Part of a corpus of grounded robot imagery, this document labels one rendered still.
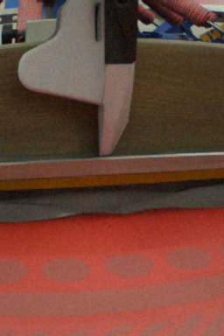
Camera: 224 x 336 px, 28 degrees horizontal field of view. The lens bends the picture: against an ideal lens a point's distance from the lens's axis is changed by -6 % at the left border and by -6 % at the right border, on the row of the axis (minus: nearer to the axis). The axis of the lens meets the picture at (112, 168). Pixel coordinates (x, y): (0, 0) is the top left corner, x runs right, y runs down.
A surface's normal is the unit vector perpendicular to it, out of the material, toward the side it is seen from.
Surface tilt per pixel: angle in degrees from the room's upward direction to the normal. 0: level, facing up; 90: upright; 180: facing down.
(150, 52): 90
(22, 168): 90
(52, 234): 0
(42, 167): 90
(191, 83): 90
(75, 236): 0
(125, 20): 103
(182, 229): 0
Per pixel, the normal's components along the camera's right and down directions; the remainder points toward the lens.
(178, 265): 0.00, -0.95
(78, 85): 0.16, 0.19
